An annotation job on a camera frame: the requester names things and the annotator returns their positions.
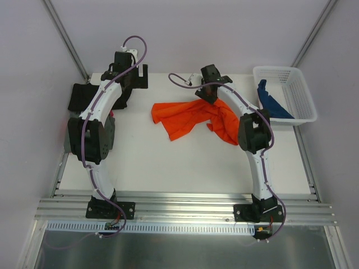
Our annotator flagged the orange t shirt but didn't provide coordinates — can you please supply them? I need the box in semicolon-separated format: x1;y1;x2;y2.
151;99;240;146

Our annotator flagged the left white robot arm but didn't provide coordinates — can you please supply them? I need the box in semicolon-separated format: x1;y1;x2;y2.
68;47;148;217

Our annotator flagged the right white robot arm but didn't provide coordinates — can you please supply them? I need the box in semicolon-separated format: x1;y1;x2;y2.
195;64;274;221

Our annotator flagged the black folded t shirt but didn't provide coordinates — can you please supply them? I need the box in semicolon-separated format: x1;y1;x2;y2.
67;82;134;113

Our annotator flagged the blue t shirt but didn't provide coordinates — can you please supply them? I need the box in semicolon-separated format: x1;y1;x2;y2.
257;80;294;119

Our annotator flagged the white plastic basket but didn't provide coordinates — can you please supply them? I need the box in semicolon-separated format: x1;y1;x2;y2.
253;66;317;126

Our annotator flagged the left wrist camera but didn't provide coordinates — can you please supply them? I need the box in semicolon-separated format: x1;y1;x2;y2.
121;46;138;65

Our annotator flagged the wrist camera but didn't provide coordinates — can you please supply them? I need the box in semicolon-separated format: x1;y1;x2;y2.
121;46;138;65
185;73;202;86

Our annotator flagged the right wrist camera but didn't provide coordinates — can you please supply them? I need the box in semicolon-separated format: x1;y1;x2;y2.
185;73;202;86

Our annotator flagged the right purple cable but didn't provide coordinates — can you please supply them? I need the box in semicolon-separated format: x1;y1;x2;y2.
168;72;287;244

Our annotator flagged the purple cable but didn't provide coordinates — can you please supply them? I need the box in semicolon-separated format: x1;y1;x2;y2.
168;72;287;244
44;35;148;249

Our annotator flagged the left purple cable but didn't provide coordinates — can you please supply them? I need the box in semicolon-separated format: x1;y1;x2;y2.
44;35;148;249

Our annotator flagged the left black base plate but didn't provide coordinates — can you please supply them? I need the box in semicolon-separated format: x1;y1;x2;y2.
85;200;136;220

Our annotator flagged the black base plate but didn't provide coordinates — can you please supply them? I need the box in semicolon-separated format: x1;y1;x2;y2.
233;204;284;223
85;200;136;220

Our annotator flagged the white slotted cable duct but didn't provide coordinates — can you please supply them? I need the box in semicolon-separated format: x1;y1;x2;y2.
46;221;255;236

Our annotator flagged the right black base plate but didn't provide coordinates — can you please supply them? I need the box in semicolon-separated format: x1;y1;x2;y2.
233;204;284;223

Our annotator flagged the aluminium mounting rail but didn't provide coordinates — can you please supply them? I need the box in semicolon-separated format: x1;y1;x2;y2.
34;151;337;225

